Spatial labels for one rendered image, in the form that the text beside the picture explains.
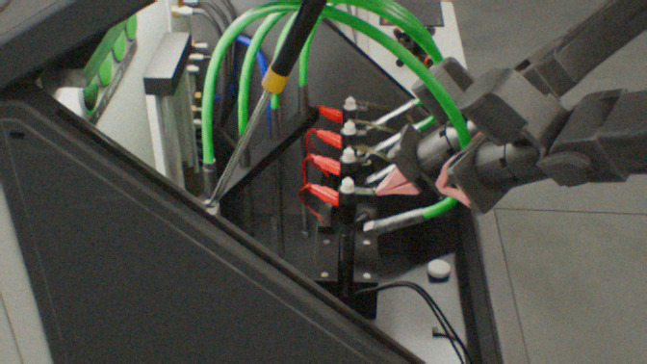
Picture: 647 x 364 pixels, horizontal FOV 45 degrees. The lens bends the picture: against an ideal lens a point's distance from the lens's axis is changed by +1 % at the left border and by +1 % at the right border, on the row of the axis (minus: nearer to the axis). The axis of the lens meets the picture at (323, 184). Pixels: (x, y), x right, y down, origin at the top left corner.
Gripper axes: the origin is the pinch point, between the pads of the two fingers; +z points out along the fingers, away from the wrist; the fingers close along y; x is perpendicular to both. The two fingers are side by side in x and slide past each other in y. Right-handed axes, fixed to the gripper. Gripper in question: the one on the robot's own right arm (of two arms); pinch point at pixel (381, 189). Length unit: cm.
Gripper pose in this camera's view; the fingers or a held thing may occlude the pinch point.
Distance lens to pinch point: 113.8
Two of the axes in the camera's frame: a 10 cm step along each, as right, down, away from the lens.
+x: -3.0, 5.6, -7.7
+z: -6.7, 4.5, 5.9
